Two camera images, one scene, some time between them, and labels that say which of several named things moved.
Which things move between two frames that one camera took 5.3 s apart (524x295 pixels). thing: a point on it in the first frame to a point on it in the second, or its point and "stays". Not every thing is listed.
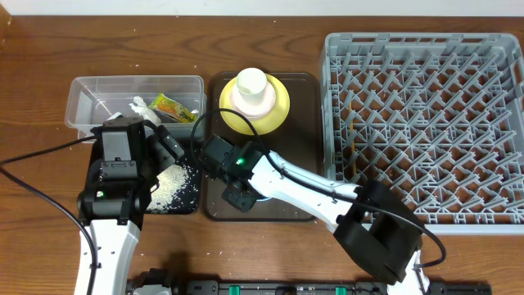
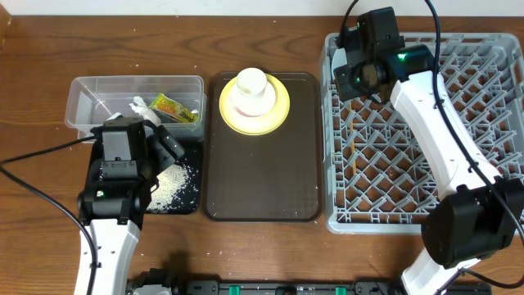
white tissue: [140, 107] stays
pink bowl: [253, 106] stays
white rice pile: [171, 180] stays
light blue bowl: [264, 196] to [339, 59]
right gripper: [244, 205] to [345, 89]
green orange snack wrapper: [172, 109] stays
